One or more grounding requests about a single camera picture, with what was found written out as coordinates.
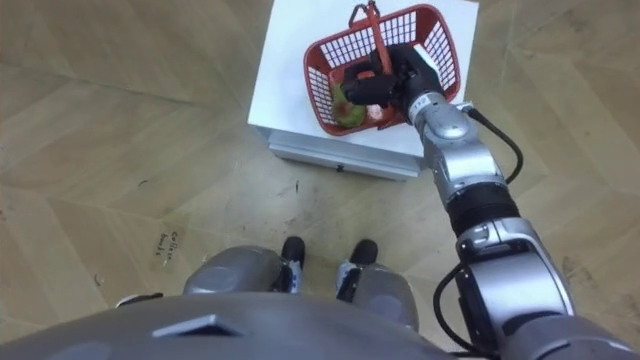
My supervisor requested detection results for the green fruit soft toy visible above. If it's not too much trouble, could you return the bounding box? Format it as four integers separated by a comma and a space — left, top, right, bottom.
328, 74, 369, 129

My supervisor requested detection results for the white bedside cabinet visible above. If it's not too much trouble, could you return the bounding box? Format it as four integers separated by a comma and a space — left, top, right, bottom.
246, 0, 481, 182

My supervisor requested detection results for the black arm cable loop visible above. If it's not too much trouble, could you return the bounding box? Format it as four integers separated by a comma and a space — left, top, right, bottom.
431, 261, 484, 357

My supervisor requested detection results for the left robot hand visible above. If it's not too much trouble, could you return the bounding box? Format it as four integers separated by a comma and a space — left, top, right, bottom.
115, 291, 165, 308

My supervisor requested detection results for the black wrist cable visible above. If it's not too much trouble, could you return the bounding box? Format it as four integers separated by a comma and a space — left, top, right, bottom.
464, 106, 525, 186

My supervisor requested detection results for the robot body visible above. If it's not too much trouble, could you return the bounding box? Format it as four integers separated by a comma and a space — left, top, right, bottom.
0, 291, 456, 360

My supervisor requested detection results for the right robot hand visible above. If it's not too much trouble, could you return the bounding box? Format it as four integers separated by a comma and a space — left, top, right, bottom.
339, 43, 447, 122

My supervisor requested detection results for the red plastic basket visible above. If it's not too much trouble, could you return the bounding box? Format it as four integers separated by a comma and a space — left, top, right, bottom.
302, 0, 463, 138

